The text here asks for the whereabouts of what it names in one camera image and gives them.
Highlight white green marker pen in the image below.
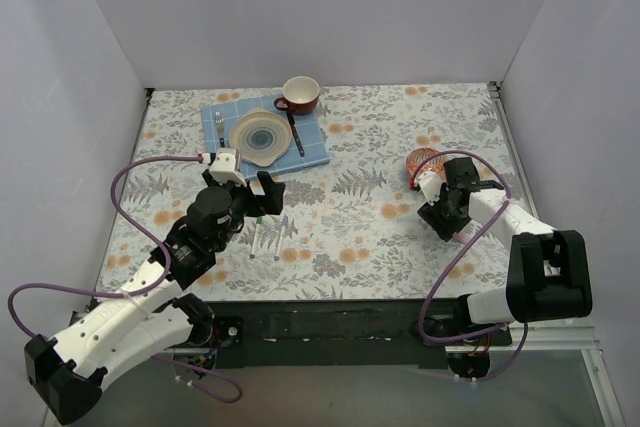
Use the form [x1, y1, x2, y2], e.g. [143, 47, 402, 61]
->
[249, 222, 262, 259]

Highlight white blue marker pen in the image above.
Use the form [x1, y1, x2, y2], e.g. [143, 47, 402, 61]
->
[273, 222, 289, 262]

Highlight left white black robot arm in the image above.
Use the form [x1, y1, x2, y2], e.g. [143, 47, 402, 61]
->
[24, 171, 285, 425]

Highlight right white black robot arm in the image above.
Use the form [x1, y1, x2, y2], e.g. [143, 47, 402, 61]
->
[410, 156, 593, 345]

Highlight red patterned bowl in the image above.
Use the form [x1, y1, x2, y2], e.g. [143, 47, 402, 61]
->
[406, 147, 448, 190]

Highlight beige plate with blue rings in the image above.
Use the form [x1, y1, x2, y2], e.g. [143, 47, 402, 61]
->
[229, 108, 293, 167]

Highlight red mug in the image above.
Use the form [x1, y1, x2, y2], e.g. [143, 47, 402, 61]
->
[273, 76, 320, 116]

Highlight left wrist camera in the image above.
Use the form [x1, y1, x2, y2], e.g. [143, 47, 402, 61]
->
[207, 147, 247, 187]

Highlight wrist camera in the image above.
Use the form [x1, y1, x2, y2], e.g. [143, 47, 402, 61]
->
[207, 147, 247, 187]
[415, 170, 444, 205]

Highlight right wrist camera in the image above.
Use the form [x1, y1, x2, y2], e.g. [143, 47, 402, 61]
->
[415, 170, 444, 205]

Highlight fork with dark handle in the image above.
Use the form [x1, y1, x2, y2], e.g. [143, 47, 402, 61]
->
[214, 111, 226, 148]

